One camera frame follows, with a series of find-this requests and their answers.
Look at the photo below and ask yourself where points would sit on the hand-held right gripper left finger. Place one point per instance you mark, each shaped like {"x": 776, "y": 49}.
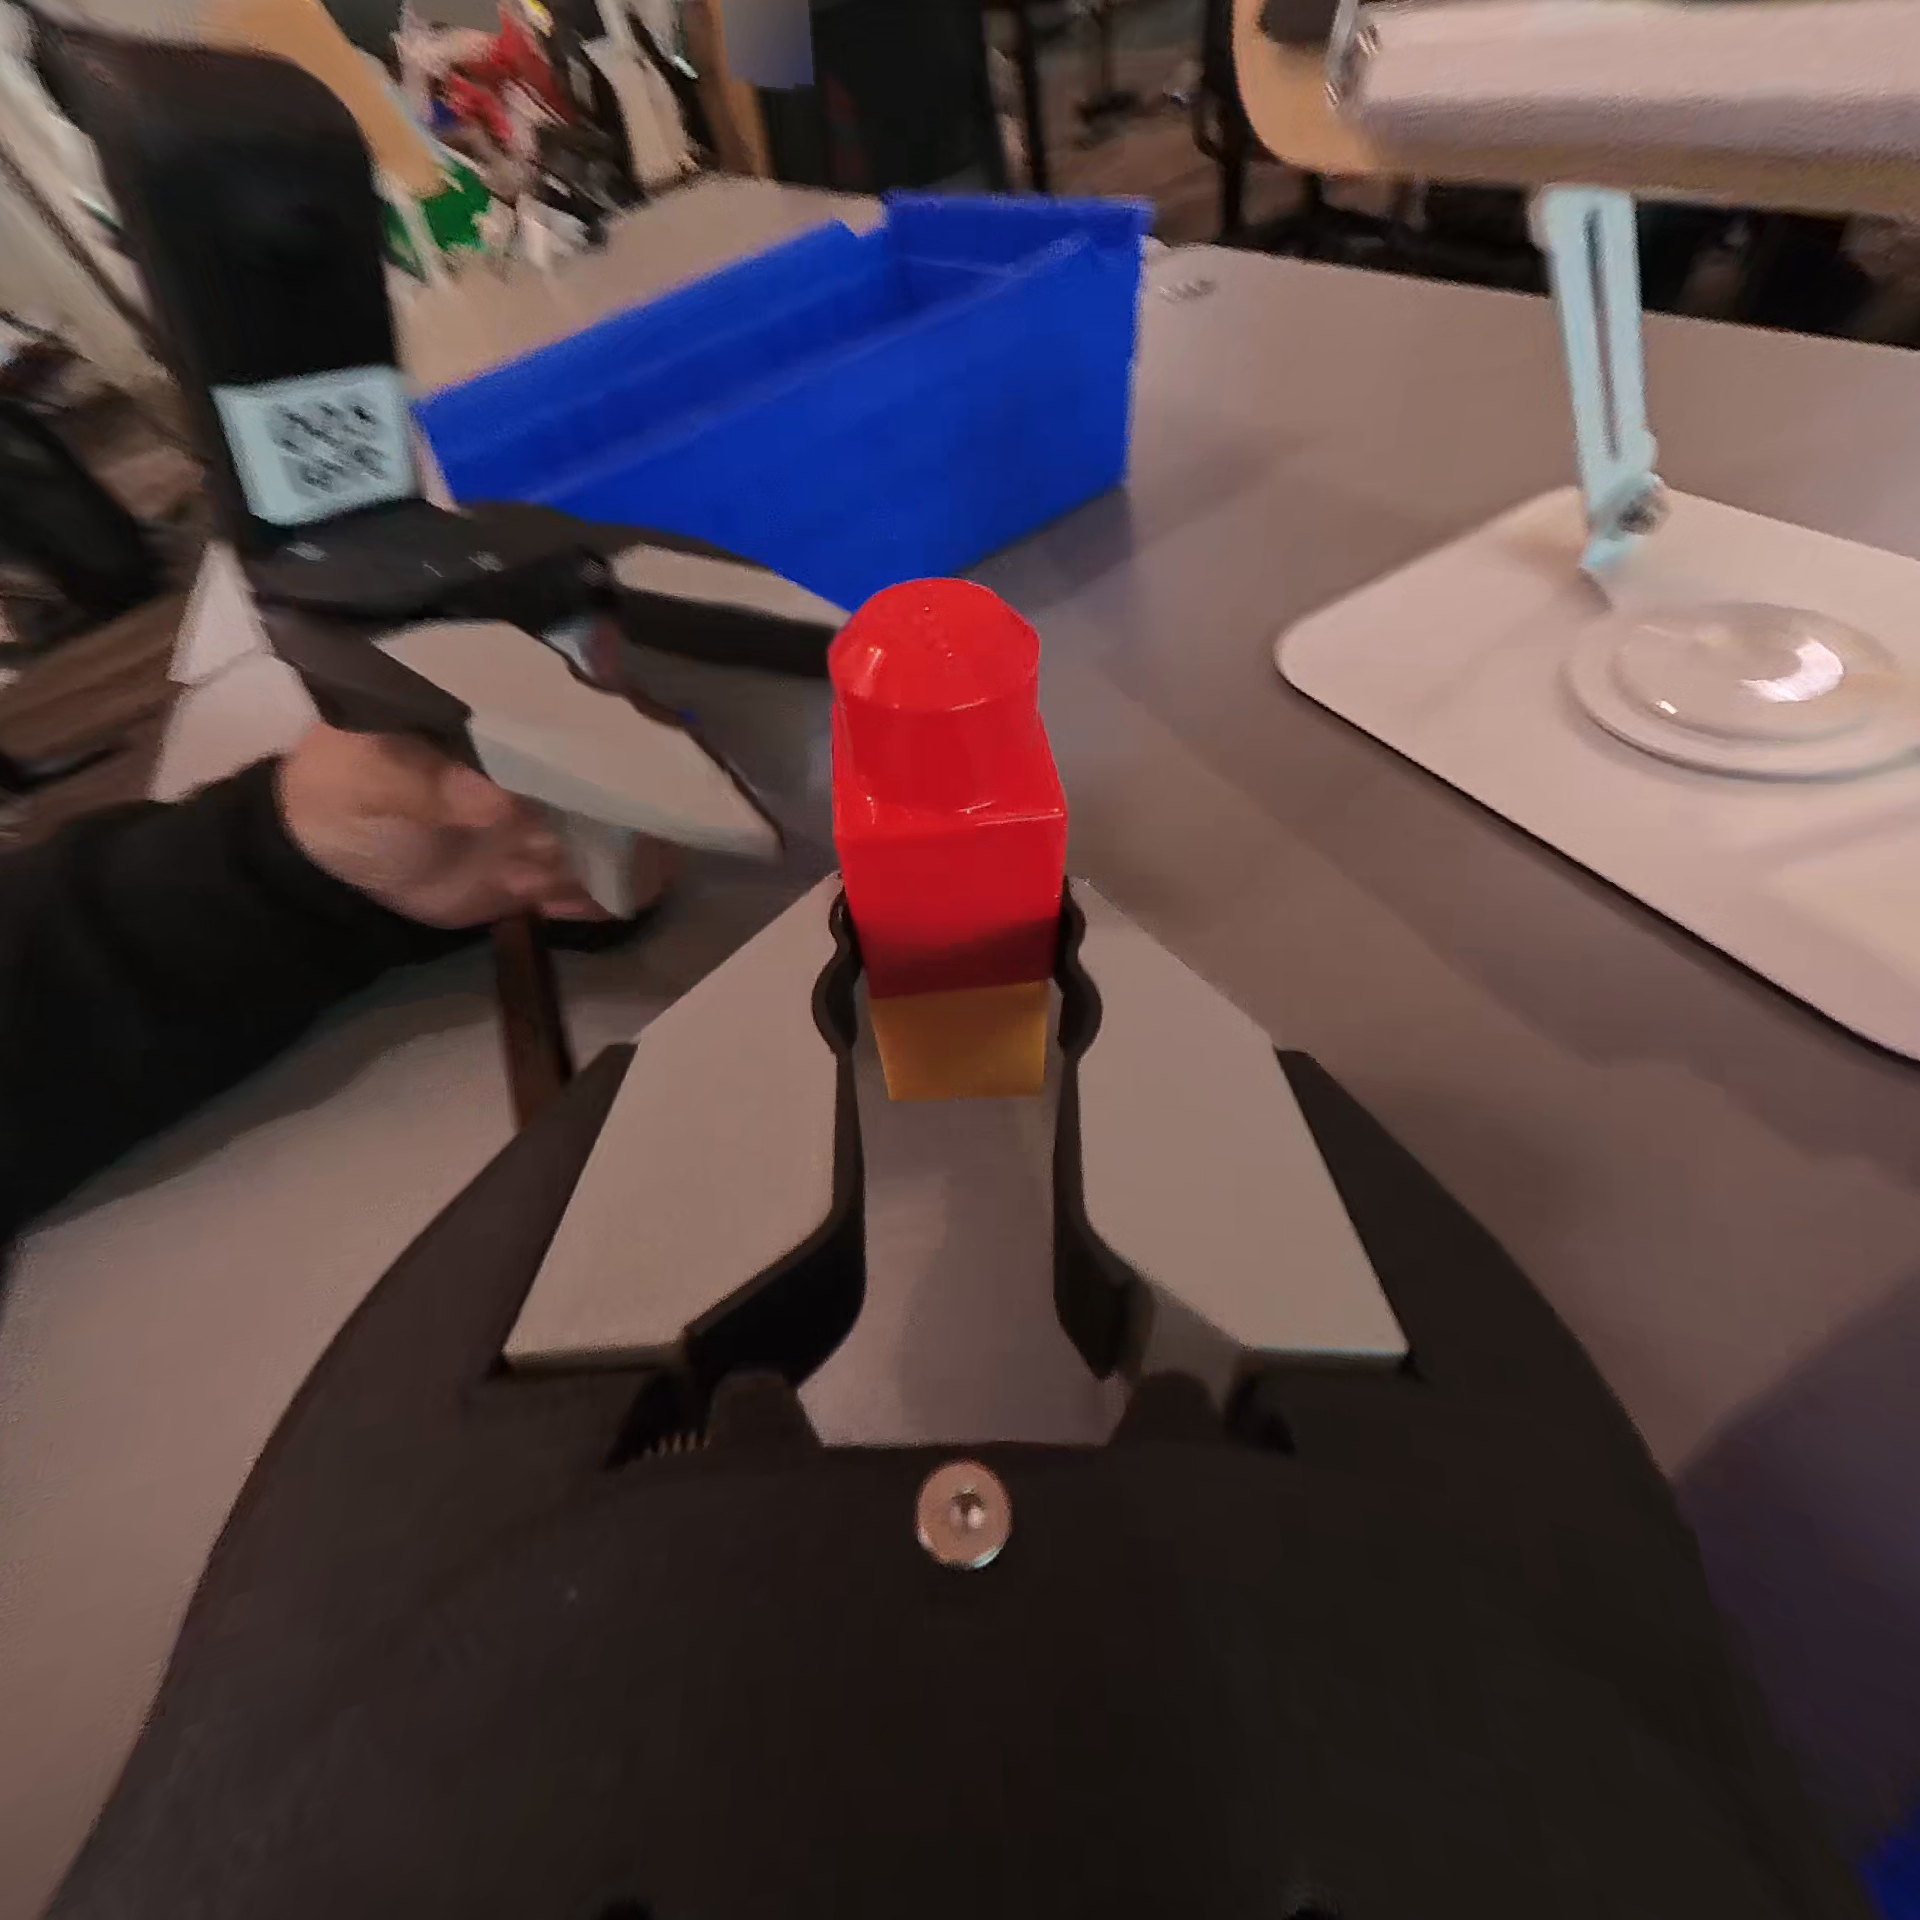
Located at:
{"x": 705, "y": 1185}

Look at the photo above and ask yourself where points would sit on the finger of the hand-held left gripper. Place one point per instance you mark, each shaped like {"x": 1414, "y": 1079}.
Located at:
{"x": 721, "y": 591}
{"x": 600, "y": 750}

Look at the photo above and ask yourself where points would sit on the person's left forearm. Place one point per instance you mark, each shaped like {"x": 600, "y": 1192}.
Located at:
{"x": 150, "y": 973}

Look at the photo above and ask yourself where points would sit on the red mega block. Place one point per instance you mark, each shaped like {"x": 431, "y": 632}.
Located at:
{"x": 946, "y": 812}

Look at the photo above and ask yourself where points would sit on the green box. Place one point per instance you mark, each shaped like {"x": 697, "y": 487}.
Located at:
{"x": 443, "y": 217}

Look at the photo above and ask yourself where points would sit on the orange mega block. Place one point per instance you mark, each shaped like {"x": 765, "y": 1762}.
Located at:
{"x": 962, "y": 1042}

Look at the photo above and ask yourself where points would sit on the blue plastic bin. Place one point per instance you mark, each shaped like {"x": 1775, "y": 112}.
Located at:
{"x": 899, "y": 436}

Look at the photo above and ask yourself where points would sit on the black office chair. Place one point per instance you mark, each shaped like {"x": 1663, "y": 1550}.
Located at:
{"x": 899, "y": 88}

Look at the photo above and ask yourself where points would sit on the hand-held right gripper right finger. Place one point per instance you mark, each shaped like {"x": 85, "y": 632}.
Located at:
{"x": 1215, "y": 1185}

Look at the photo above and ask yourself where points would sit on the person's left hand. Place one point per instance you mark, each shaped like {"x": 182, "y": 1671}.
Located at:
{"x": 406, "y": 823}

